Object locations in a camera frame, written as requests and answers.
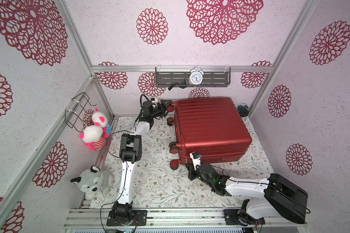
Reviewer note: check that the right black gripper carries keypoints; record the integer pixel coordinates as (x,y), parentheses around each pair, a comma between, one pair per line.
(193,172)

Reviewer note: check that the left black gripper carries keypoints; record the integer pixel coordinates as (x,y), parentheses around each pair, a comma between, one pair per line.
(164,109)

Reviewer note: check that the red hard-shell suitcase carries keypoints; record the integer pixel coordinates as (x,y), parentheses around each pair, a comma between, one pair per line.
(213,127)

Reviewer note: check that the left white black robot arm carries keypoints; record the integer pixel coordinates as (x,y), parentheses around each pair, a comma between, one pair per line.
(130,153)

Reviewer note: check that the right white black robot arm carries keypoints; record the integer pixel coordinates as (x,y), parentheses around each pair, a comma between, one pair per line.
(272,196)

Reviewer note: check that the floral patterned table mat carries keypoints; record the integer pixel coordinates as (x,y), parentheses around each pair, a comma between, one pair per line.
(156,185)

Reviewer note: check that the white alarm clock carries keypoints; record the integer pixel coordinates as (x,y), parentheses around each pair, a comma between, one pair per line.
(196,76)

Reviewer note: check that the upper white pink plush toy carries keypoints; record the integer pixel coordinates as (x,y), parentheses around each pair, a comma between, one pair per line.
(100,119)

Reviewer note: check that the white pink plush toy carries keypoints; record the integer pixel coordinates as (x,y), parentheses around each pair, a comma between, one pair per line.
(100,119)
(94,137)

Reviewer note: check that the lower white pink plush toy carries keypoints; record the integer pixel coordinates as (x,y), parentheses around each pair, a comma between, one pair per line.
(94,137)

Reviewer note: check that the small teal black device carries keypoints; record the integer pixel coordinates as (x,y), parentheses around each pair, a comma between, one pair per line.
(243,110)

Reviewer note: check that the grey husky plush toy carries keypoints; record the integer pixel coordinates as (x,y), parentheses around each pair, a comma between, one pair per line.
(94,182)

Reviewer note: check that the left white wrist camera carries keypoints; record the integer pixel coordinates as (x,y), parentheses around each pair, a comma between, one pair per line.
(155,100)

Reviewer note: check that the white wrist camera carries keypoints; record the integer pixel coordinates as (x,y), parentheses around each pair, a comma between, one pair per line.
(155,100)
(196,160)

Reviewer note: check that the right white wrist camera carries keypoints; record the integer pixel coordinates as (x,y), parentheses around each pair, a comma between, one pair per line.
(196,160)

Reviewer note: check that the grey metal wall shelf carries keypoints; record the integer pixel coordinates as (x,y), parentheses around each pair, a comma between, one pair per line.
(180,78)

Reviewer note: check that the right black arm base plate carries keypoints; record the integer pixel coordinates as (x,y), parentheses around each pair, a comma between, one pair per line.
(240,217)

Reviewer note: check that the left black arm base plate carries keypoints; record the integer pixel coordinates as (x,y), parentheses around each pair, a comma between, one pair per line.
(137,217)

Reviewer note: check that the black wire wall basket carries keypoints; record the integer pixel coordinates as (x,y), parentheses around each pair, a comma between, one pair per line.
(79,116)

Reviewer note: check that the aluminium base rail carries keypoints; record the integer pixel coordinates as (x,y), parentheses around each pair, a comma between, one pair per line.
(174,220)

